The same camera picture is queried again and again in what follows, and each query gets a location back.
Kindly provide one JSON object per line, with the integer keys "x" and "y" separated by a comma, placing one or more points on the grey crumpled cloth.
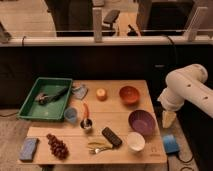
{"x": 80, "y": 92}

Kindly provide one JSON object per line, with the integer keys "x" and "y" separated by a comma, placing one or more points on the orange apple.
{"x": 101, "y": 94}

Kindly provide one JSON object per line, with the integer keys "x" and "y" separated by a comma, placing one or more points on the black office chair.
{"x": 109, "y": 20}

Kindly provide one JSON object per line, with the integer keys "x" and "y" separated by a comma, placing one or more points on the orange carrot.
{"x": 86, "y": 111}

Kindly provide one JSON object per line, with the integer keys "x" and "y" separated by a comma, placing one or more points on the purple bowl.
{"x": 142, "y": 122}

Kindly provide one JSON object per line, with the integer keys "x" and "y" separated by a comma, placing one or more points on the blue sponge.
{"x": 28, "y": 149}

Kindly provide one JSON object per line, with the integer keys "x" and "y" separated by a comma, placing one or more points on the small metal cup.
{"x": 86, "y": 125}

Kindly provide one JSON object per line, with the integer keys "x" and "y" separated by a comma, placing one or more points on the yellow banana peel piece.
{"x": 99, "y": 145}

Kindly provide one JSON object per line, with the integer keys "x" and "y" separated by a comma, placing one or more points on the wooden post right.
{"x": 195, "y": 23}

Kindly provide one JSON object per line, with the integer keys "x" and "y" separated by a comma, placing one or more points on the white horizontal rail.
{"x": 105, "y": 41}

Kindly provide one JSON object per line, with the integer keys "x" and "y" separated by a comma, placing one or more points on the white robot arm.
{"x": 185, "y": 84}

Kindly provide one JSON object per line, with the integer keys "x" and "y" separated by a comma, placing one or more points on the blue tape roll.
{"x": 170, "y": 144}

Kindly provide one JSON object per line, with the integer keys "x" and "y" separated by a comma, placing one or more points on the green plastic tray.
{"x": 52, "y": 111}

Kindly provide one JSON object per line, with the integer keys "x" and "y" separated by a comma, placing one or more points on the orange bowl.
{"x": 129, "y": 95}

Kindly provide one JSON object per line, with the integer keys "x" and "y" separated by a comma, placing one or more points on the blue plastic cup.
{"x": 70, "y": 114}

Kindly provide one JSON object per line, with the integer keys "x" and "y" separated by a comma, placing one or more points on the black tool in tray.
{"x": 43, "y": 99}

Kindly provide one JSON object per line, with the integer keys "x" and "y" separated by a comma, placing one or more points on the wooden post left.
{"x": 97, "y": 24}

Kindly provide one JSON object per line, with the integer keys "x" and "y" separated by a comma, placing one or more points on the black remote control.
{"x": 111, "y": 137}

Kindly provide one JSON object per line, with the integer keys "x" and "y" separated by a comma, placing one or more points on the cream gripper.
{"x": 168, "y": 117}

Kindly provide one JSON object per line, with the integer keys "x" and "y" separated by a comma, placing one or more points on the wooden post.
{"x": 195, "y": 23}
{"x": 97, "y": 24}

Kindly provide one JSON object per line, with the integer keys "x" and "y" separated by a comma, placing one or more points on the bunch of dark grapes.
{"x": 58, "y": 147}

